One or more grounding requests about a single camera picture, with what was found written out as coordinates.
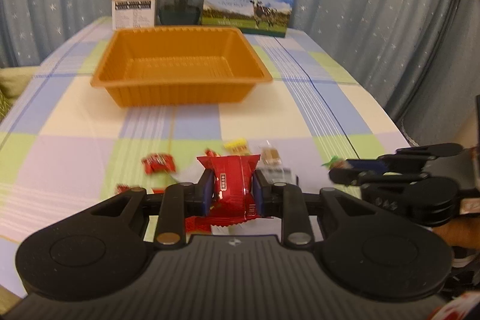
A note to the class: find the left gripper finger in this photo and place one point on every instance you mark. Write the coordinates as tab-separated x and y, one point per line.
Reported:
354	177
411	158

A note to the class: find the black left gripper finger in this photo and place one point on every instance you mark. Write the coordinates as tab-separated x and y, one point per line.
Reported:
106	247
361	247

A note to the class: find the red candy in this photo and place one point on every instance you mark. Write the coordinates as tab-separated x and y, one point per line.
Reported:
123	188

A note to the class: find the clear brown biscuit packet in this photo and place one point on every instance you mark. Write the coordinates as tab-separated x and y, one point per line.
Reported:
269	155

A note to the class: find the yellow snack packet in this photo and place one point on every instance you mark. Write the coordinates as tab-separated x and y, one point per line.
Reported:
237	147

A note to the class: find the small red candy packet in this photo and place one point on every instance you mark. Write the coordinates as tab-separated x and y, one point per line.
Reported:
157	163

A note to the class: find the large red snack packet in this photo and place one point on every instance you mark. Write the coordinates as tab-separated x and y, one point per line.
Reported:
232	199

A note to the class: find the green white candy packet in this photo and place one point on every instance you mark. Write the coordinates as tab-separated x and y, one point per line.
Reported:
336	162

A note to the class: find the person's right hand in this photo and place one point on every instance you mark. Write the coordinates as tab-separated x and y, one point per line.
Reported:
461	232

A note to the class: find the blue milk carton box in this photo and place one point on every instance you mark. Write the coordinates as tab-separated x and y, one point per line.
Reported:
266	17

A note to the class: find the orange plastic tray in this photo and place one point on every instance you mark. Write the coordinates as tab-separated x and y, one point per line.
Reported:
179	65

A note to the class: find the dark green glass humidifier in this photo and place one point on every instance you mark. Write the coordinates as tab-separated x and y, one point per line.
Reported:
179	12

